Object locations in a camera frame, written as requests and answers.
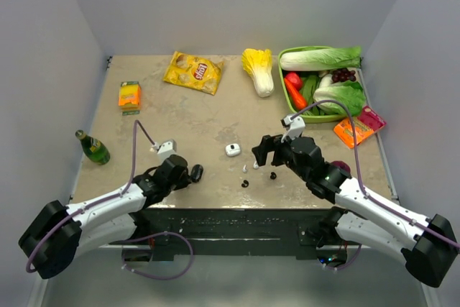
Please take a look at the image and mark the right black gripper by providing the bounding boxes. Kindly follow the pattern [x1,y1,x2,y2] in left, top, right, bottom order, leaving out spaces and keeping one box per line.
[252,129,310,182]

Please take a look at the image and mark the black earbud charging case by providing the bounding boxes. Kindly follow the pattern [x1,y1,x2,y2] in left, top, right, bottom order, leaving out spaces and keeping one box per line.
[190,164,204,183]

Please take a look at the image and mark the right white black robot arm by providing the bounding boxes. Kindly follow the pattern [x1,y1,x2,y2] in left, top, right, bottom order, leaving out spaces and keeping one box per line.
[252,135,459,288]

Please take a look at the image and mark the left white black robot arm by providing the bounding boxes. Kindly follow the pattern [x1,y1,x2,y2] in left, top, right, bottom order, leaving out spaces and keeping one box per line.
[18,155,190,279]

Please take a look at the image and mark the white earbud charging case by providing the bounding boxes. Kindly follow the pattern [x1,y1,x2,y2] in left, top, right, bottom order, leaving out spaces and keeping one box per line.
[225,143,241,157]

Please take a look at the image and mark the orange carrot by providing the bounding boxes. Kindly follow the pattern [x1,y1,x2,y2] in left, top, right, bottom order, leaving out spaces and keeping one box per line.
[284,78,308,111]

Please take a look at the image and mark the red pepper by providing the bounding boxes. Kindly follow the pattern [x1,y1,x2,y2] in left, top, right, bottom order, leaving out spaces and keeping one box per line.
[285,72,303,91]

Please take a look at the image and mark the purple round object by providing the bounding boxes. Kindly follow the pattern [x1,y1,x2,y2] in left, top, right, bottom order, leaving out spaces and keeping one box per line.
[331,160,351,173]

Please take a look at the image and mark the dark green spinach leaves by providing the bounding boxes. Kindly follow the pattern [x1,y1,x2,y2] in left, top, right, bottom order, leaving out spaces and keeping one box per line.
[300,74,326,116]

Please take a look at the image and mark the green glass bottle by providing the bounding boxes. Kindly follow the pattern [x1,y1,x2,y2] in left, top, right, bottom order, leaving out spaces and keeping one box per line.
[75,129,111,165]

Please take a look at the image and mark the yellow napa cabbage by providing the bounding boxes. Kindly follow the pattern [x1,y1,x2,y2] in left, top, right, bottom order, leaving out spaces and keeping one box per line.
[241,48,275,98]

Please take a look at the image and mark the green plastic basket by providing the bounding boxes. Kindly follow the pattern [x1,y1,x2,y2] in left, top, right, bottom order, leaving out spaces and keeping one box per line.
[278,45,364,124]

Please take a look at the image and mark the yellow Lays chips bag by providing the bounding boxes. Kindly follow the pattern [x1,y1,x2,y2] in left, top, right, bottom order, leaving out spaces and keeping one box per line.
[163,51,224,95]

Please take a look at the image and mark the green lettuce head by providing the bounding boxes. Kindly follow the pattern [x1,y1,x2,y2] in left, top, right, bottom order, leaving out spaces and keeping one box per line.
[313,81,366,116]

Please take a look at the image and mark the dark purple grapes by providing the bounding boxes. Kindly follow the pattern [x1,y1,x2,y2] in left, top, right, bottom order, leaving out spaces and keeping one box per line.
[331,68,357,83]

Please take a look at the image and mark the orange pink snack packet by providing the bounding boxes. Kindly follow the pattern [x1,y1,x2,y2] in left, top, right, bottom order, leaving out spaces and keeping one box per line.
[333,106,387,149]

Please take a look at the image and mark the long green white cabbage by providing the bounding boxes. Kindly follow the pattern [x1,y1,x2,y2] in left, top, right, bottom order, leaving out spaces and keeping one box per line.
[279,46,362,71]

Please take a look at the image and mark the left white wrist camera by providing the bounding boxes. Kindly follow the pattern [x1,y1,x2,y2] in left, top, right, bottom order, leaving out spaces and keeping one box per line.
[150,139,177,161]

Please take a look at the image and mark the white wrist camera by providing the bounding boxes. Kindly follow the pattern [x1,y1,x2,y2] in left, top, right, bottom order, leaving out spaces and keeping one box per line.
[150,139,177,161]
[281,114,305,142]

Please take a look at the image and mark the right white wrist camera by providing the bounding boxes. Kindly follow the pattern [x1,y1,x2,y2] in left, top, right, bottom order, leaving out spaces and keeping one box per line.
[281,114,305,142]

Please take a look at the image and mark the black base mount frame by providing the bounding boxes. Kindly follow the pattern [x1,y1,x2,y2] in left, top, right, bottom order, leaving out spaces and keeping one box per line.
[63,206,364,263]

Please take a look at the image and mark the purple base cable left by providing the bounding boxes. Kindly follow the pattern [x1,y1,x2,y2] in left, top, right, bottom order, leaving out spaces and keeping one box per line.
[121,232,196,281]

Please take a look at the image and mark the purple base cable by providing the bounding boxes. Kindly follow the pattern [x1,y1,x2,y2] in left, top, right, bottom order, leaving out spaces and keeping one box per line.
[321,242,363,272]
[121,232,196,281]

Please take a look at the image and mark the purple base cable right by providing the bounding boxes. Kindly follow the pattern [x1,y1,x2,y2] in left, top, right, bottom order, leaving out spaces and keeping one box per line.
[321,242,363,272]

